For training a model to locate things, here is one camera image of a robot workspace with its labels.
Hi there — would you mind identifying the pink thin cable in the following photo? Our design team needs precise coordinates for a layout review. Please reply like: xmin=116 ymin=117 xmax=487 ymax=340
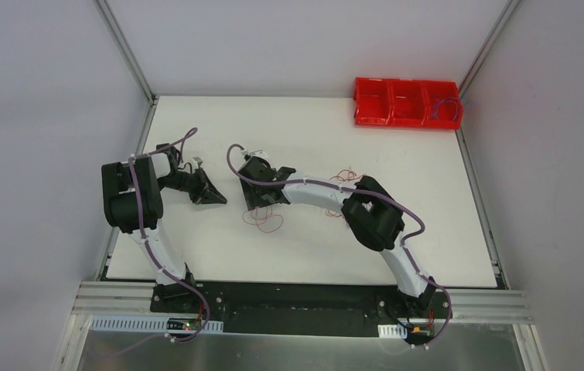
xmin=241 ymin=204 xmax=285 ymax=234

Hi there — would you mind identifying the white slotted cable duct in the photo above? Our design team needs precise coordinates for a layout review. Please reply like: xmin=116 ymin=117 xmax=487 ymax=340
xmin=90 ymin=315 xmax=204 ymax=335

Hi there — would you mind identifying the aluminium front rail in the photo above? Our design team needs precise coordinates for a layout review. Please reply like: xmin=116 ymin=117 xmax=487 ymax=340
xmin=73 ymin=281 xmax=534 ymax=325

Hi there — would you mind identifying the left aluminium frame post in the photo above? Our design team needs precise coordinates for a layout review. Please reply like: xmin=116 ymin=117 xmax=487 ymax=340
xmin=93 ymin=0 xmax=156 ymax=106

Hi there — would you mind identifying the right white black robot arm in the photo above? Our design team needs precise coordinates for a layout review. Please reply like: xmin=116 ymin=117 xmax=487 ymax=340
xmin=232 ymin=155 xmax=439 ymax=317

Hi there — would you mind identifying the red three-compartment plastic bin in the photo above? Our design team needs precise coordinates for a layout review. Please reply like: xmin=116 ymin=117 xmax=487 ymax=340
xmin=353 ymin=77 xmax=463 ymax=131

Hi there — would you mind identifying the right aluminium frame post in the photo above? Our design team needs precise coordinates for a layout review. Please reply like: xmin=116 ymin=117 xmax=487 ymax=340
xmin=459 ymin=0 xmax=524 ymax=97

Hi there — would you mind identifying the lavender thin cable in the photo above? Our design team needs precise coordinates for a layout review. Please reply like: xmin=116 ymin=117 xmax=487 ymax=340
xmin=429 ymin=92 xmax=474 ymax=124

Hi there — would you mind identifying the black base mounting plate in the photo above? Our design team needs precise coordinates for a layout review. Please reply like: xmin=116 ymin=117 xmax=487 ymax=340
xmin=150 ymin=281 xmax=449 ymax=338

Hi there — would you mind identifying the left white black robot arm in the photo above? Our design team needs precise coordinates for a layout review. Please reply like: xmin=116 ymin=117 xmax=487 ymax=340
xmin=101 ymin=148 xmax=227 ymax=313

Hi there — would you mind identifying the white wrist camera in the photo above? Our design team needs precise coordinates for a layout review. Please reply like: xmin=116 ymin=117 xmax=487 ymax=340
xmin=241 ymin=148 xmax=268 ymax=160
xmin=189 ymin=156 xmax=203 ymax=169

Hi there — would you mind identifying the aluminium frame post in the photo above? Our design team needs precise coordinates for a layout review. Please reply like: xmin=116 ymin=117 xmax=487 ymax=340
xmin=93 ymin=0 xmax=156 ymax=106
xmin=459 ymin=0 xmax=524 ymax=97

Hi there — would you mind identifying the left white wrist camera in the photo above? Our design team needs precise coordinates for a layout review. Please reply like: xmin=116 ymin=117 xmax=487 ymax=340
xmin=189 ymin=156 xmax=203 ymax=169

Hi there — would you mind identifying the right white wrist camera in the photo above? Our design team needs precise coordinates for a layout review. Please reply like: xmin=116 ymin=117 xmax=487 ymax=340
xmin=241 ymin=148 xmax=268 ymax=160

